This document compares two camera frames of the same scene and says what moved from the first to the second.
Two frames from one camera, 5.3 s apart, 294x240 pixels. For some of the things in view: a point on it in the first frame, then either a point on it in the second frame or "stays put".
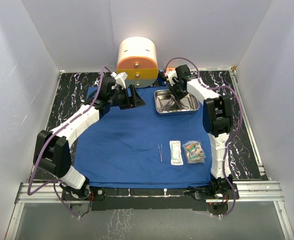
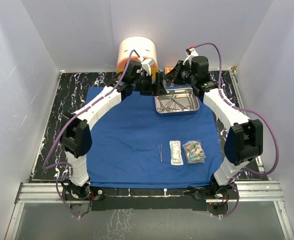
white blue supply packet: x=193 y=152 stays put
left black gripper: x=137 y=101 to x=156 y=89
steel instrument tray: x=166 y=103 stays put
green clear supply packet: x=194 y=152 stays put
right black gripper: x=172 y=89 to x=174 y=75
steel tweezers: x=160 y=154 stays put
